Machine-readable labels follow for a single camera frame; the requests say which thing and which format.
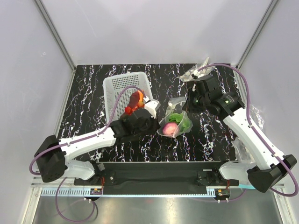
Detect back bag of slices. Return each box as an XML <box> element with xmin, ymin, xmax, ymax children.
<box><xmin>179</xmin><ymin>57</ymin><xmax>215</xmax><ymax>83</ymax></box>

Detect blue-zip bag of slices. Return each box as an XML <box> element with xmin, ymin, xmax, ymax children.
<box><xmin>238</xmin><ymin>184</ymin><xmax>256</xmax><ymax>189</ymax></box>

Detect orange papaya slice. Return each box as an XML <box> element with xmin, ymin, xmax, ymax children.
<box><xmin>127</xmin><ymin>91</ymin><xmax>144</xmax><ymax>108</ymax></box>

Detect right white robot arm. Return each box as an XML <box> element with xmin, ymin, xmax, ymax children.
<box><xmin>183</xmin><ymin>75</ymin><xmax>297</xmax><ymax>193</ymax></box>

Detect white slotted cable duct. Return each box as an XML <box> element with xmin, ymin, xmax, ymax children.
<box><xmin>41</xmin><ymin>187</ymin><xmax>216</xmax><ymax>198</ymax></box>

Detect crumpled clear bags pile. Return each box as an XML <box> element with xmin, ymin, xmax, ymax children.
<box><xmin>232</xmin><ymin>105</ymin><xmax>264</xmax><ymax>164</ymax></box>

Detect white perforated plastic basket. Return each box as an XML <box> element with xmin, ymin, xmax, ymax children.
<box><xmin>103</xmin><ymin>72</ymin><xmax>153</xmax><ymax>121</ymax></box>

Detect aluminium frame post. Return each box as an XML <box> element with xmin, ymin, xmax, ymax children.
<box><xmin>236</xmin><ymin>0</ymin><xmax>280</xmax><ymax>69</ymax></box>
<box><xmin>34</xmin><ymin>0</ymin><xmax>77</xmax><ymax>70</ymax></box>

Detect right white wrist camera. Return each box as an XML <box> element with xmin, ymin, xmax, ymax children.
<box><xmin>191</xmin><ymin>70</ymin><xmax>206</xmax><ymax>81</ymax></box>

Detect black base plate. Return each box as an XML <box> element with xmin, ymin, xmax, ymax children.
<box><xmin>74</xmin><ymin>161</ymin><xmax>241</xmax><ymax>187</ymax></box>

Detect left aluminium frame post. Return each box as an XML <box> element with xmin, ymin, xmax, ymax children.
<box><xmin>34</xmin><ymin>0</ymin><xmax>77</xmax><ymax>70</ymax></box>

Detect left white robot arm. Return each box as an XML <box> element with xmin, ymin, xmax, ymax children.
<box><xmin>34</xmin><ymin>109</ymin><xmax>160</xmax><ymax>185</ymax></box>

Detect red cherry bunch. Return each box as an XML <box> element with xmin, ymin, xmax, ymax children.
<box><xmin>124</xmin><ymin>106</ymin><xmax>139</xmax><ymax>115</ymax></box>

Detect purple onion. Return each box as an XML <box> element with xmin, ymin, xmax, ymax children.
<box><xmin>162</xmin><ymin>122</ymin><xmax>179</xmax><ymax>137</ymax></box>

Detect right aluminium frame post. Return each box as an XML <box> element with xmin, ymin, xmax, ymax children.
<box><xmin>236</xmin><ymin>0</ymin><xmax>280</xmax><ymax>69</ymax></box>

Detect zip bag with white slices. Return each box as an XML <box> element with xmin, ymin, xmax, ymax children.
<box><xmin>157</xmin><ymin>97</ymin><xmax>193</xmax><ymax>138</ymax></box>

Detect green lettuce head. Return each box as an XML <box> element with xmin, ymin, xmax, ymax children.
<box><xmin>168</xmin><ymin>112</ymin><xmax>191</xmax><ymax>132</ymax></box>

